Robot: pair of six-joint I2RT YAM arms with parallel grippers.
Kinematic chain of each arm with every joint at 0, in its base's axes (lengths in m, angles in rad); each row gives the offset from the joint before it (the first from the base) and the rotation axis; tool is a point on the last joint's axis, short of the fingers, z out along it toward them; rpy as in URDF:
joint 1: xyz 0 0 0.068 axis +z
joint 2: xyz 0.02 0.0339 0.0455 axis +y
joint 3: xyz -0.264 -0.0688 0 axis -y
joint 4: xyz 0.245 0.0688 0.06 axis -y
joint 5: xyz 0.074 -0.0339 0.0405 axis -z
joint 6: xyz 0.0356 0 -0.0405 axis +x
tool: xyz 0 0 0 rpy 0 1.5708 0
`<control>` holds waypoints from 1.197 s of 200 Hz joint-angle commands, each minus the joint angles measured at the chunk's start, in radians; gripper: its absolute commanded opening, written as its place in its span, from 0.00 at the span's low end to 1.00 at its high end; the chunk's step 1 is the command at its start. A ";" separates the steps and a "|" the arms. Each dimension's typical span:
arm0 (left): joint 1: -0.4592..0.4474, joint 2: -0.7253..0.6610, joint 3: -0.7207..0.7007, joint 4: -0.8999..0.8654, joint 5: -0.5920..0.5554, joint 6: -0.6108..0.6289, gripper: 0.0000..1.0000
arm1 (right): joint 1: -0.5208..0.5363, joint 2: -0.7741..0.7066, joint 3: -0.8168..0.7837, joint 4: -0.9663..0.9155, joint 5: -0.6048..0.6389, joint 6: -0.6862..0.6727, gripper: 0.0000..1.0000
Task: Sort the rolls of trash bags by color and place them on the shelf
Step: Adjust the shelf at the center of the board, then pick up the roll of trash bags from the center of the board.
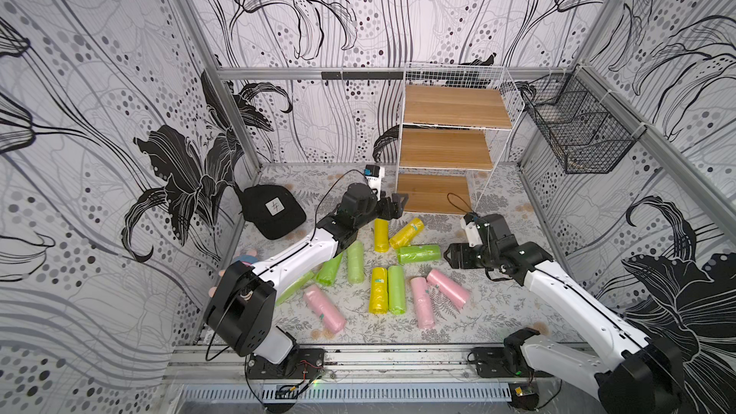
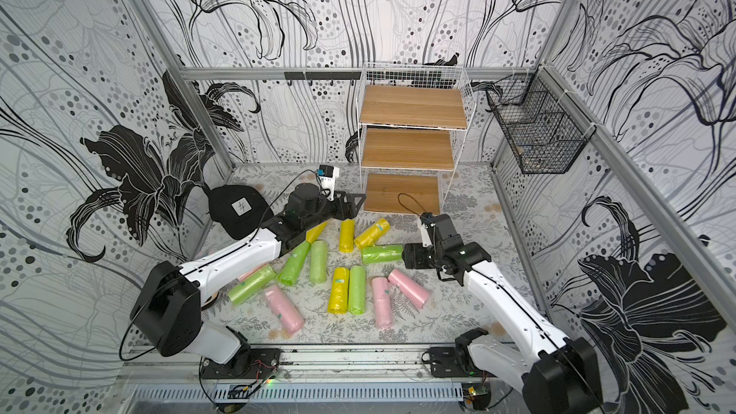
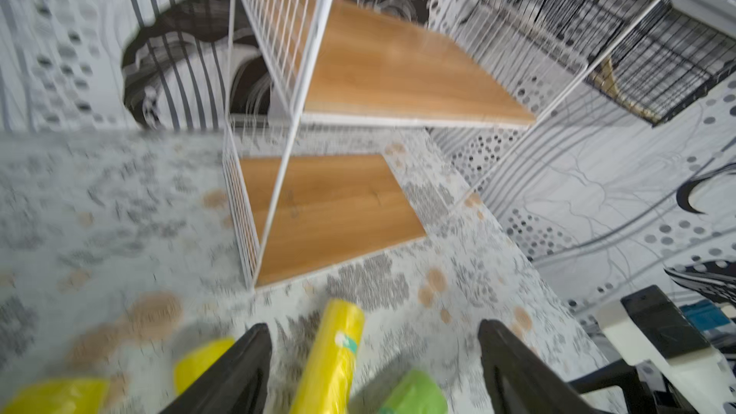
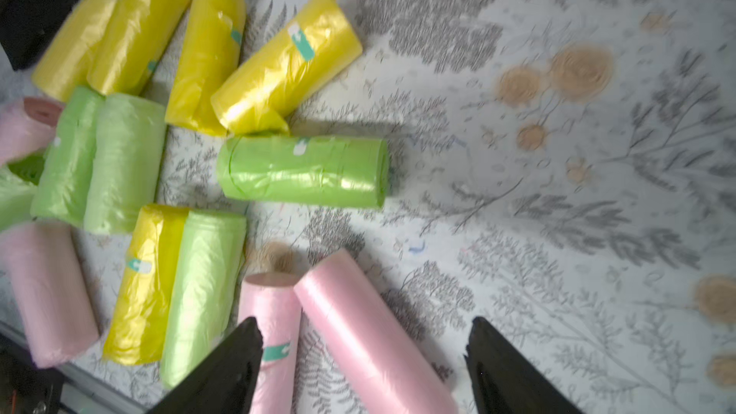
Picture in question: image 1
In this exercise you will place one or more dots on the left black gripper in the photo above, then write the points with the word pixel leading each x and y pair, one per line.
pixel 394 208

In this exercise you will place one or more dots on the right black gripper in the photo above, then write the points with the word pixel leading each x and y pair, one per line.
pixel 463 256

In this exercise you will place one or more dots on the pink roll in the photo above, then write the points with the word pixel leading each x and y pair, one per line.
pixel 322 306
pixel 458 295
pixel 422 303

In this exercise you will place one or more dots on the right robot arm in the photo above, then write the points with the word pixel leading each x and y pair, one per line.
pixel 625 370

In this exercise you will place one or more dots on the green roll near left arm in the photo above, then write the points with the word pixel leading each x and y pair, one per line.
pixel 295 288

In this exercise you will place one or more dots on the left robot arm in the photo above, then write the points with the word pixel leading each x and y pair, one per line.
pixel 241 308

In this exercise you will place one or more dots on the yellow roll upright middle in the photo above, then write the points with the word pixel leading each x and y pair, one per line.
pixel 381 235

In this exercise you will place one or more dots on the green roll lying sideways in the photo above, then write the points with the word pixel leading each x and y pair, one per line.
pixel 412 254

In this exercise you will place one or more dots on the yellow roll with label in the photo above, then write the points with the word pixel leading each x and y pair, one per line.
pixel 407 234

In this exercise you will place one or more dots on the green roll front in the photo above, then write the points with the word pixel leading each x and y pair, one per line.
pixel 396 290

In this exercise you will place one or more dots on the pale green roll middle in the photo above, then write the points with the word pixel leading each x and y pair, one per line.
pixel 355 263

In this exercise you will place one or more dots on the yellow roll front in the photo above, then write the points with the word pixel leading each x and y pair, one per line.
pixel 378 301

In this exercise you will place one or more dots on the green roll dark left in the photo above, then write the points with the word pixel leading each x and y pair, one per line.
pixel 327 274

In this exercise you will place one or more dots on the black cap with label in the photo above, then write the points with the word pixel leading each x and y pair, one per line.
pixel 273 210

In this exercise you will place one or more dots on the pink plush toy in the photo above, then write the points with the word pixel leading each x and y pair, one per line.
pixel 248 259

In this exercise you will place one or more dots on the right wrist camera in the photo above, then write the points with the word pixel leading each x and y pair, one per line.
pixel 470 226

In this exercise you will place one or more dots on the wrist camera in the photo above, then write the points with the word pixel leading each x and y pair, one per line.
pixel 374 175
pixel 470 226

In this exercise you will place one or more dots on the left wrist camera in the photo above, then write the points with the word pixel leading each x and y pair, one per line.
pixel 374 175

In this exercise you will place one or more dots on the white wire three-tier shelf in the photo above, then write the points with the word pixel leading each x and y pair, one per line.
pixel 456 125

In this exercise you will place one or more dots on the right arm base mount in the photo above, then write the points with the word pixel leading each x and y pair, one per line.
pixel 497 363

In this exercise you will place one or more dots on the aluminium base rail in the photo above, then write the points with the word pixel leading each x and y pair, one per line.
pixel 352 363

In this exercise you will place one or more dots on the black wire wall basket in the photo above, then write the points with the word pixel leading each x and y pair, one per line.
pixel 581 131

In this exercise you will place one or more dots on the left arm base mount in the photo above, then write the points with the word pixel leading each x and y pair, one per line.
pixel 287 363

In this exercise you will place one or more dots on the white slotted cable duct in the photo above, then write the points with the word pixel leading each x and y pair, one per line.
pixel 353 393

